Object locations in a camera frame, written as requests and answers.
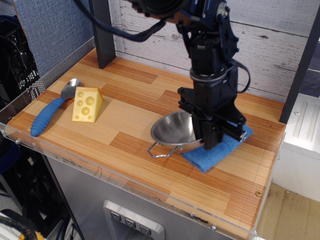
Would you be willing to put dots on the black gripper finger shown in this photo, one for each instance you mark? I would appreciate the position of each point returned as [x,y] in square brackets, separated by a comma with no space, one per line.
[197,126]
[212,134]

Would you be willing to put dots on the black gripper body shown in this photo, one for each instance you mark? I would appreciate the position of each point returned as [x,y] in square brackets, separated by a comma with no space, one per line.
[213,96]

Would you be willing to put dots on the metal bowl with handles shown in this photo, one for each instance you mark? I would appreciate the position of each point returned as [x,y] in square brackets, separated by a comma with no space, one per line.
[175,132]

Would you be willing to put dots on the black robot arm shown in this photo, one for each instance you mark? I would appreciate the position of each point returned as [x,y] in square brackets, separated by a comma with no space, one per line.
[211,45]

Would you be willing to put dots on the blue cloth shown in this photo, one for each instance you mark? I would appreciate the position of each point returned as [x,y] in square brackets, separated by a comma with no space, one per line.
[204,160]

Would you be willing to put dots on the white ribbed side unit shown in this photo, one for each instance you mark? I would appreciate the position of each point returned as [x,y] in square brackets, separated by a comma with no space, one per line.
[297,167]

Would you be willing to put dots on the yellow toy cheese wedge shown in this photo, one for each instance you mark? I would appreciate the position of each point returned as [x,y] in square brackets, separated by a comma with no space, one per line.
[87,103]

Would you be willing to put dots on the silver dispenser panel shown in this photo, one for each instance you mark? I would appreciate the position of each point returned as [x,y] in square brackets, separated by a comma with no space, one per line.
[125,224]

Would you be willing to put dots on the black plastic crate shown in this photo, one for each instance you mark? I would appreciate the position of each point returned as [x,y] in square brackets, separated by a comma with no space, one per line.
[18,69]

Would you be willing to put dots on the clear acrylic table guard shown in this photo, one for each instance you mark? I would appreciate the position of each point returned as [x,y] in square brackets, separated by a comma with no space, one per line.
[108,160]

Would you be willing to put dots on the dark grey right post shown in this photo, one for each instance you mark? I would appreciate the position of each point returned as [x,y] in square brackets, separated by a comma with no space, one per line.
[301,70]

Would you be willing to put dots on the dark grey post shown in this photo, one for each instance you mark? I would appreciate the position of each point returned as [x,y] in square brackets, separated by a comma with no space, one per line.
[301,70]
[104,41]

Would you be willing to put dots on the dark grey left post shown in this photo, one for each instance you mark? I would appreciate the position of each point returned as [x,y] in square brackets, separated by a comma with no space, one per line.
[104,41]

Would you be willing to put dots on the blue handled metal spoon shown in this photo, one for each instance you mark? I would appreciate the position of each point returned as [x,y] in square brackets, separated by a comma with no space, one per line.
[44,117]

